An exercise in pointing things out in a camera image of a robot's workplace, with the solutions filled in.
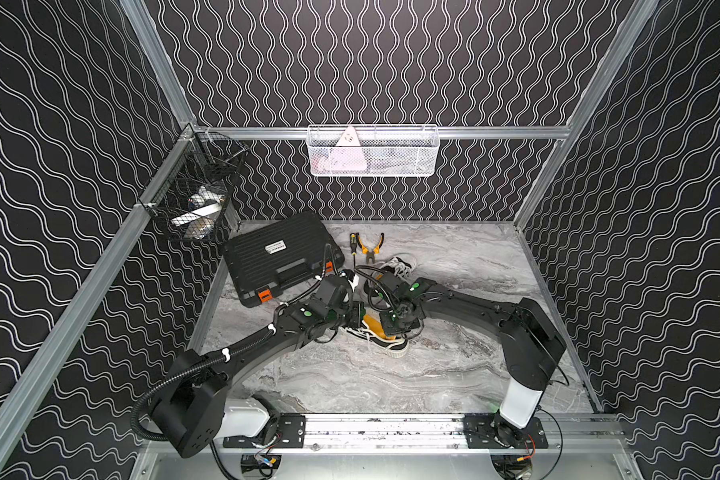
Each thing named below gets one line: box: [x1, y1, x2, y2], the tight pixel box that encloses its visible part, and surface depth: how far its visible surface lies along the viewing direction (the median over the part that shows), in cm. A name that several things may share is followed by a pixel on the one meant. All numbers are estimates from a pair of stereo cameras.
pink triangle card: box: [335, 126, 362, 147], surface depth 90 cm
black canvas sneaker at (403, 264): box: [382, 252, 417, 279], surface depth 102 cm
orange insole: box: [363, 314, 397, 340], surface depth 82 cm
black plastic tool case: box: [223, 211, 345, 307], surface depth 103 cm
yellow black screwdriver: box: [350, 232, 357, 271], surface depth 115 cm
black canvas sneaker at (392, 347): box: [339, 321, 410, 359], surface depth 85 cm
